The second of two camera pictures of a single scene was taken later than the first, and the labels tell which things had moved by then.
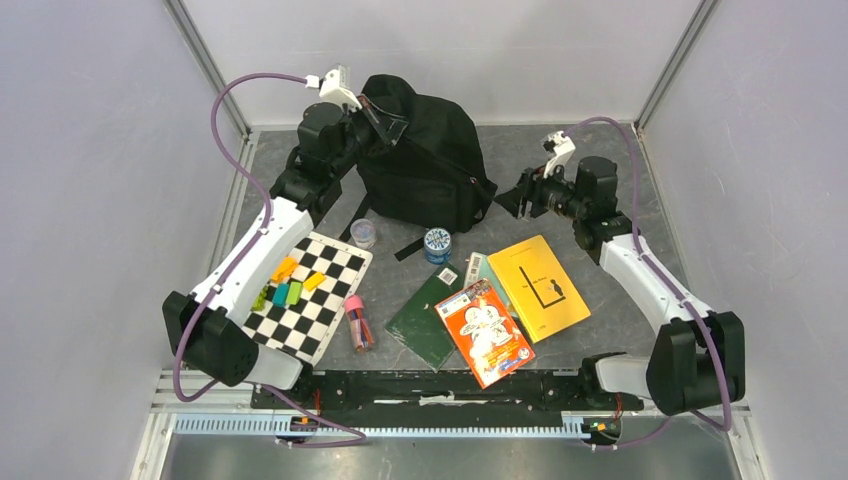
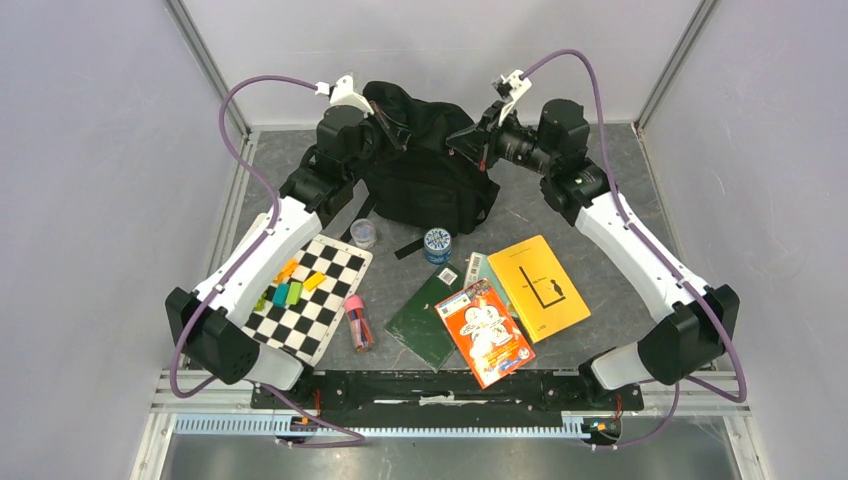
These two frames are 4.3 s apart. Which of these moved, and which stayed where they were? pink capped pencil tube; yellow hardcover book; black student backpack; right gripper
Moved: right gripper
Stayed: pink capped pencil tube; black student backpack; yellow hardcover book
